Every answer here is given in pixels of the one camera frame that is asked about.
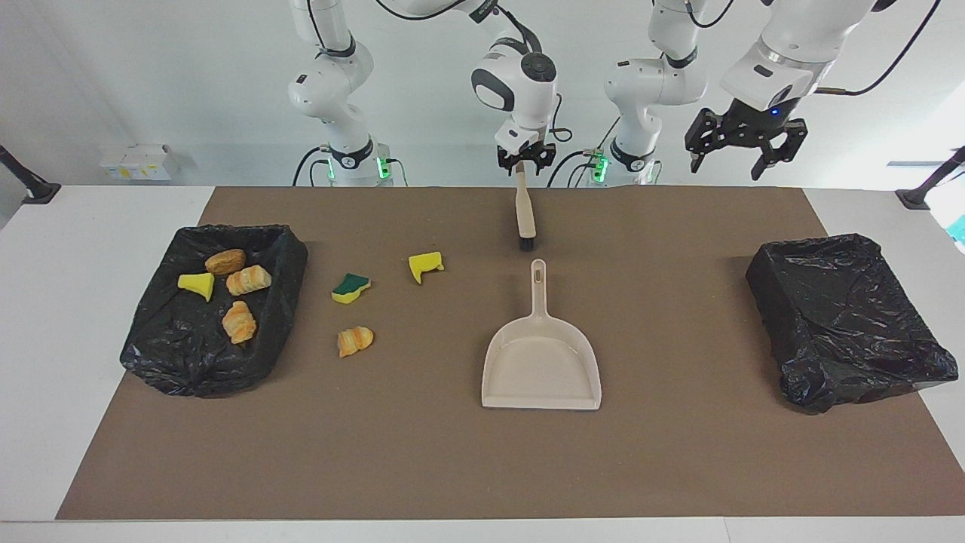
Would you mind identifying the beige plastic dustpan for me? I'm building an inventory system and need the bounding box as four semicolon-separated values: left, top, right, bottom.
481;259;603;412

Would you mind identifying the small yellow sponge piece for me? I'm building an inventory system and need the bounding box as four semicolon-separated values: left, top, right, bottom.
177;272;216;303

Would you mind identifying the green and yellow sponge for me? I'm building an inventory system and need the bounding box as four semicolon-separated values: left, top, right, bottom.
331;273;372;305

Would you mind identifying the beige hand brush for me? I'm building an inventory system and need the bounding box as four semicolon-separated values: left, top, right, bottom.
514;170;538;252

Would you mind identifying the brown table mat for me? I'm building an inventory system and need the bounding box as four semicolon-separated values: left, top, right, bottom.
57;186;965;521

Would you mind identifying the bin with black bag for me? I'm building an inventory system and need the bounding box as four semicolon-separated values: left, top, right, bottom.
119;223;309;398
745;233;960;414

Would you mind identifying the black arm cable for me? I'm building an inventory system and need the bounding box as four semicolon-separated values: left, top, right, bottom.
373;0;574;144
818;0;943;97

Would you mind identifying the black base cable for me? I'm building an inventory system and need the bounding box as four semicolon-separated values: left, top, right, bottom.
293;146;332;187
548;113;623;187

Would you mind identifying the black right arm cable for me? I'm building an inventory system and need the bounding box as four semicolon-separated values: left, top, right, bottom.
373;0;574;144

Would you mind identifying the orange striped toy croissant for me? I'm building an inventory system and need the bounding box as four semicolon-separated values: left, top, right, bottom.
336;326;375;359

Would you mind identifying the pale croissant half piece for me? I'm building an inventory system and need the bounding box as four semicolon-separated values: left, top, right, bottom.
225;264;273;297
221;300;258;345

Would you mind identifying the notched yellow sponge piece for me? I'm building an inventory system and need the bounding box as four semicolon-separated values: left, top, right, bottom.
408;251;445;285

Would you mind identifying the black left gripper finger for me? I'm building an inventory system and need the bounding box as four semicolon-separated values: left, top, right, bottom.
752;119;809;182
684;108;728;173

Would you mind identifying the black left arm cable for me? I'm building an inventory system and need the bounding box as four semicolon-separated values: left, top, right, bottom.
818;0;943;97

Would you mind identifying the brown oval bread roll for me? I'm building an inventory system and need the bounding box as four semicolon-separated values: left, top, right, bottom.
204;248;247;277

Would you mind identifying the black camera stand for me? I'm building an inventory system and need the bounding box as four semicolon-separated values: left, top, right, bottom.
0;145;62;205
895;146;965;210

